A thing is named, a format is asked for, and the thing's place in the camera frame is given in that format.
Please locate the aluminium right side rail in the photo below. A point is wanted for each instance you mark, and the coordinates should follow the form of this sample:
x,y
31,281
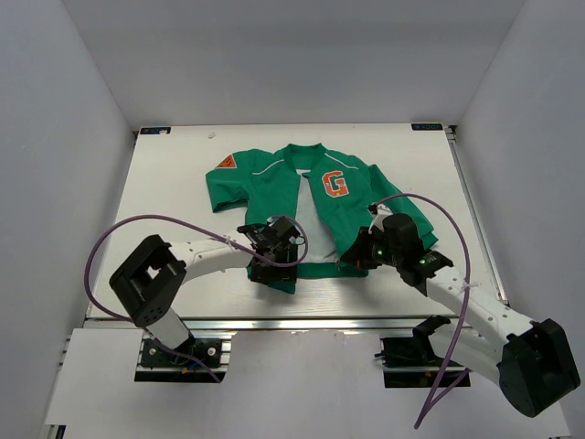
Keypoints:
x,y
451,135

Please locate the blue right corner label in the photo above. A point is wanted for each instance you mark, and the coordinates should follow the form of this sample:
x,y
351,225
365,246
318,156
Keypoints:
x,y
426,127

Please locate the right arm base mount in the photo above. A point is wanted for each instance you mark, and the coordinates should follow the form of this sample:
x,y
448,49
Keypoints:
x,y
407,358

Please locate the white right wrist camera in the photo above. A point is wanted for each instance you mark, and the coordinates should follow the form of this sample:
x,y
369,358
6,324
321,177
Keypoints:
x,y
379,213

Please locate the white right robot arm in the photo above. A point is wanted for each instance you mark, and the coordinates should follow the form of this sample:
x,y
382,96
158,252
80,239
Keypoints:
x,y
531,362

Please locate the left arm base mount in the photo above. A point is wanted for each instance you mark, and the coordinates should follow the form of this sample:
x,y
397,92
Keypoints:
x,y
204,361

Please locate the green varsity jacket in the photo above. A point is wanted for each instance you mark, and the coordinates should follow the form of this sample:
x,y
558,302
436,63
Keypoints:
x,y
326,191

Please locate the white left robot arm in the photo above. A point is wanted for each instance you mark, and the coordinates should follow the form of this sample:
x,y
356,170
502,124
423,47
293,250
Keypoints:
x,y
148,280

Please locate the aluminium table edge rail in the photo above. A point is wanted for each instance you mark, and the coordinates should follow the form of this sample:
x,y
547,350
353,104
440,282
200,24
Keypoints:
x,y
295,324

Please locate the blue corner label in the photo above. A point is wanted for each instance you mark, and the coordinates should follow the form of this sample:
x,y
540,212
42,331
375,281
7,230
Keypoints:
x,y
426,127
155,130

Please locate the blue left corner label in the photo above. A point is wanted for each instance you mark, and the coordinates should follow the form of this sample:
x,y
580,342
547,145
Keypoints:
x,y
155,130

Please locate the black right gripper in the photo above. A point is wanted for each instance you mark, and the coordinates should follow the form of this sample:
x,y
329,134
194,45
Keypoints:
x,y
357,255

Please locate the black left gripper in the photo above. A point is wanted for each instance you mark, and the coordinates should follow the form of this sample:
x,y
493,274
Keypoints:
x,y
281,274

